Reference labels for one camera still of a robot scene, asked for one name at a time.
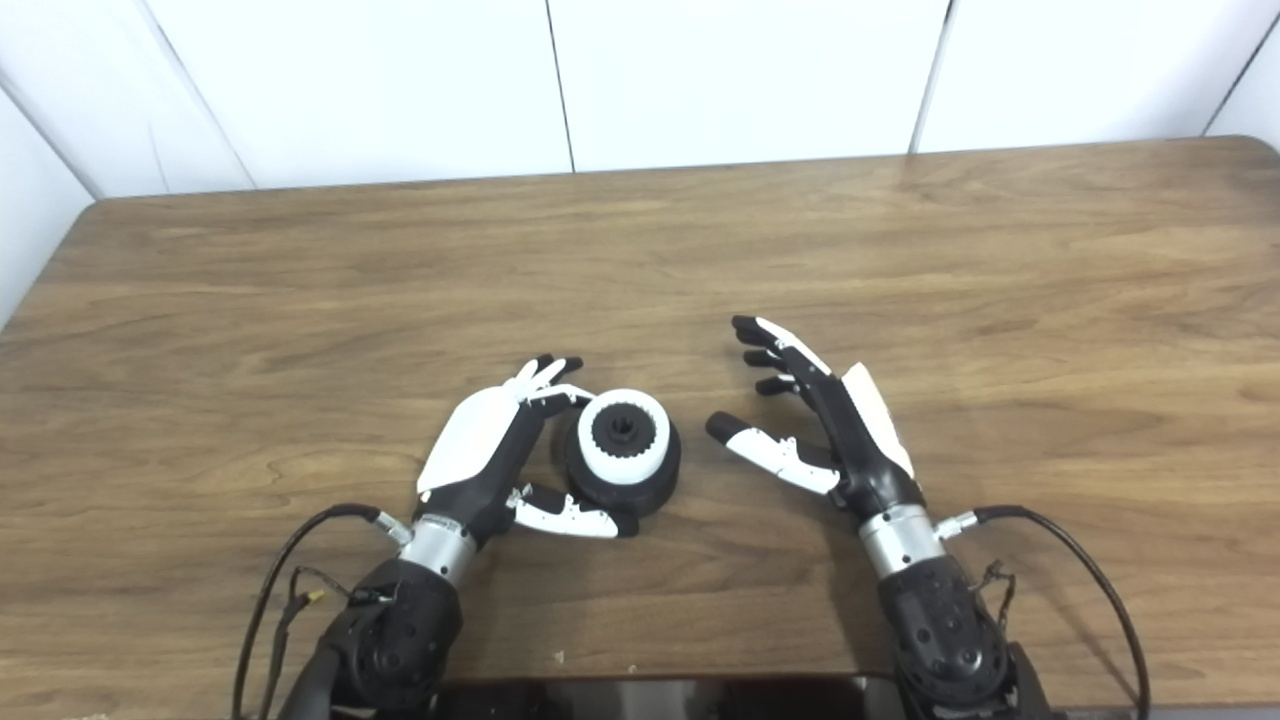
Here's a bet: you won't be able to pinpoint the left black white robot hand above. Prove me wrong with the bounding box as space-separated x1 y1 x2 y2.
415 354 641 549

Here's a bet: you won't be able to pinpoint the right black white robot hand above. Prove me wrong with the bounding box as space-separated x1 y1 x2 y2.
705 315 926 521

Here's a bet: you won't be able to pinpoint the white plastic ring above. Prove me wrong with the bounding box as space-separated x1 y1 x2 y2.
577 388 672 486

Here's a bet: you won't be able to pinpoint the round black plastic part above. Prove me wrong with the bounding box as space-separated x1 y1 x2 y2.
562 388 684 519

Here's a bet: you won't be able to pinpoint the dark robot torso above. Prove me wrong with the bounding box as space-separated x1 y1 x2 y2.
430 675 901 720

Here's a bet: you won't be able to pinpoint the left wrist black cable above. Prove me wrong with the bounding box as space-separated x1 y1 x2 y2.
232 503 413 720

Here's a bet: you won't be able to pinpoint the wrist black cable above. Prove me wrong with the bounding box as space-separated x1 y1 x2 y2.
935 505 1151 720
232 503 413 720

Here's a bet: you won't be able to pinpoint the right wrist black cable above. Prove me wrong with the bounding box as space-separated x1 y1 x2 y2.
935 505 1151 720

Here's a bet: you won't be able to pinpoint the thin wires at right wrist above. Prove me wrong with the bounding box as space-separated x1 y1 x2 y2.
970 560 1016 636

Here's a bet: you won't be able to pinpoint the thin wires at wrist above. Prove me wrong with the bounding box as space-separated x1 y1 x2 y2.
970 560 1016 636
260 565 396 720

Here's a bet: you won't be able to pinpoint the thin wires at left wrist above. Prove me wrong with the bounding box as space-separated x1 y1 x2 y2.
260 565 396 720

